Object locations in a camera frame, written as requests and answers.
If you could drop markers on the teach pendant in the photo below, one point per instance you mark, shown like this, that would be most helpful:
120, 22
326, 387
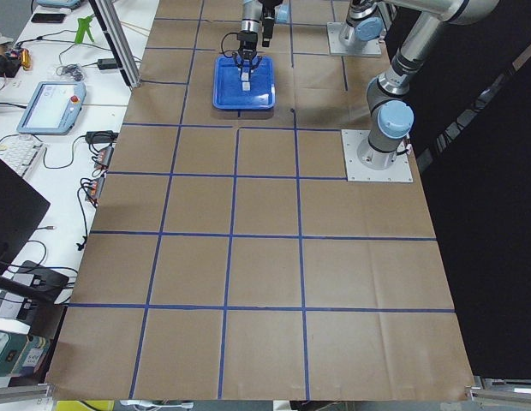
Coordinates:
53, 108

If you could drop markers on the black power adapter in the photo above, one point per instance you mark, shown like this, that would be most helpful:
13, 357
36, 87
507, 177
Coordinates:
107, 64

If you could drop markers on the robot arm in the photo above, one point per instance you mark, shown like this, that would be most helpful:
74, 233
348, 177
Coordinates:
361, 24
392, 119

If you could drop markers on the black smartphone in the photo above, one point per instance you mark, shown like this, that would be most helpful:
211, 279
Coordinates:
48, 18

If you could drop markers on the blue plastic tray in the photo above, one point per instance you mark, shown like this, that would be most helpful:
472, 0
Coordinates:
227, 86

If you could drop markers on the black monitor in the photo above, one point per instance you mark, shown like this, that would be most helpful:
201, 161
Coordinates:
22, 209

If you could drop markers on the green handled reacher grabber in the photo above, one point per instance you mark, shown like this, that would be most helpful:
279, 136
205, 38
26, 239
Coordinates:
84, 30

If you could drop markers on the white keyboard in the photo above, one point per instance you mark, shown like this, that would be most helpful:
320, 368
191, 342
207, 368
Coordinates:
21, 155

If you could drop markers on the aluminium frame post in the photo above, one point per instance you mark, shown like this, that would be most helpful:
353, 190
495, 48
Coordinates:
110, 24

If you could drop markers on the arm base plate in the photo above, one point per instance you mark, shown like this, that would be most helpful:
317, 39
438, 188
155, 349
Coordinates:
355, 45
364, 164

